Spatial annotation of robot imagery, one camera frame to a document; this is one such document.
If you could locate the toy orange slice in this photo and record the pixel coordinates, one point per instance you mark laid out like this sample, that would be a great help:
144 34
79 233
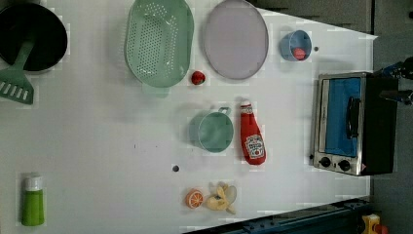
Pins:
194 198

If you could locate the black round pan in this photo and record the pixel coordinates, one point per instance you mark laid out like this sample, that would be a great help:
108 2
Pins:
32 21

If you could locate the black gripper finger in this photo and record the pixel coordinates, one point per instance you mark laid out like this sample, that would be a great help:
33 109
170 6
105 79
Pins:
404 96

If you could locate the blue cup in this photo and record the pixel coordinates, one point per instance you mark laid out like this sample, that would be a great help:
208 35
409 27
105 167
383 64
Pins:
296 39

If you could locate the yellow red clamp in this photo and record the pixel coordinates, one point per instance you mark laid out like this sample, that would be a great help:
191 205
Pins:
373 225

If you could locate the red ketchup bottle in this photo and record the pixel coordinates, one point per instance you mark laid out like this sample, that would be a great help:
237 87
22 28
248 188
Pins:
251 138

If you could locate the red toy in cup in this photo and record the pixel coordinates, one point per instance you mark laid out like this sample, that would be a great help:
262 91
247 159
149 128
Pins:
299 53

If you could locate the toy peeled banana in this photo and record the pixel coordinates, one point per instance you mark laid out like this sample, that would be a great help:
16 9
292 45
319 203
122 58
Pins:
223 199

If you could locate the green perforated colander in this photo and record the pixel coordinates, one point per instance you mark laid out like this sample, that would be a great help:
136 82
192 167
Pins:
159 41

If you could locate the green white bottle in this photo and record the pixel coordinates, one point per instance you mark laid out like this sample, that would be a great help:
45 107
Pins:
33 201

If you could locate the red toy strawberry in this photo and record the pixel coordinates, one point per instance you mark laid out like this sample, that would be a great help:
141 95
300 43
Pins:
198 78

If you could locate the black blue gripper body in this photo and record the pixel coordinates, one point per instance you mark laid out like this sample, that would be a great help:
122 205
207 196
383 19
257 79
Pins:
402 69

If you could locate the silver black toaster oven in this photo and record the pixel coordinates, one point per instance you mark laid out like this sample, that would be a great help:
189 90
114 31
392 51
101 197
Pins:
354 124

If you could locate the green slotted spatula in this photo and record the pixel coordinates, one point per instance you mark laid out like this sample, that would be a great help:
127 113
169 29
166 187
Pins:
13 83

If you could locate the blue metal frame rail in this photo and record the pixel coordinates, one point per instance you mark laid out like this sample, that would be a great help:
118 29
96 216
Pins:
336 218

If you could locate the lilac round plate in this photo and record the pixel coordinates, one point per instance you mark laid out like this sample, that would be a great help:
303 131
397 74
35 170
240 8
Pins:
236 39

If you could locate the green mug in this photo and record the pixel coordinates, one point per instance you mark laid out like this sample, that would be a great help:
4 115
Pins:
212 130

